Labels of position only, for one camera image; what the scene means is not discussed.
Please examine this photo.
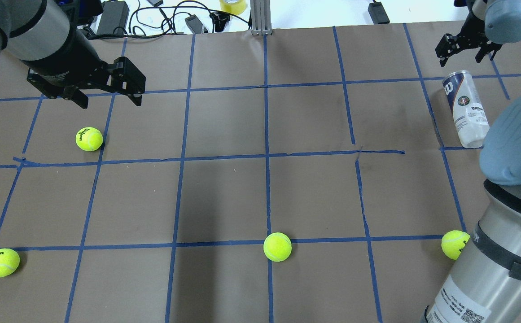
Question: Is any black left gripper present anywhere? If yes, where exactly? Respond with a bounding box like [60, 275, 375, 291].
[27, 57, 147, 109]

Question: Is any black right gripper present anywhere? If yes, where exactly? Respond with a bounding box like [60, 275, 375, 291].
[435, 13, 501, 67]

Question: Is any clear tennis ball can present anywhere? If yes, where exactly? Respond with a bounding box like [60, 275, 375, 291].
[442, 71, 490, 148]

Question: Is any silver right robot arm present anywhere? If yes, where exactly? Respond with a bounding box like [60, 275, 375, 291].
[420, 71, 521, 323]

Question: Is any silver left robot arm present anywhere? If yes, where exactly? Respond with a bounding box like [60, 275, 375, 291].
[0, 0, 147, 109]

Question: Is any tennis ball near left gripper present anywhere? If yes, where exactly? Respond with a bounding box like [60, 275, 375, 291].
[75, 127, 104, 152]

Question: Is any tennis ball near base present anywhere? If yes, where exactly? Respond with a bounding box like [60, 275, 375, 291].
[441, 230, 470, 261]

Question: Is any tennis ball front left corner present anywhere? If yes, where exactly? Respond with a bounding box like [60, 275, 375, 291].
[0, 248, 21, 278]

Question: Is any tennis ball front centre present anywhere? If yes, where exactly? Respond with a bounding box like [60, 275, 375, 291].
[263, 232, 292, 262]

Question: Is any black power adapter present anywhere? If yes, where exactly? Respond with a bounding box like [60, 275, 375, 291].
[96, 0, 129, 35]

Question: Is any small black adapter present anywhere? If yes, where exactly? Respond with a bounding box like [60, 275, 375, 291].
[368, 0, 391, 25]

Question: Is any yellow tape roll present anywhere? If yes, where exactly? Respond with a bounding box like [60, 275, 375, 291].
[219, 0, 247, 16]

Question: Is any aluminium frame post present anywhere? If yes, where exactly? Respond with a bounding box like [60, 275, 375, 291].
[250, 0, 273, 35]

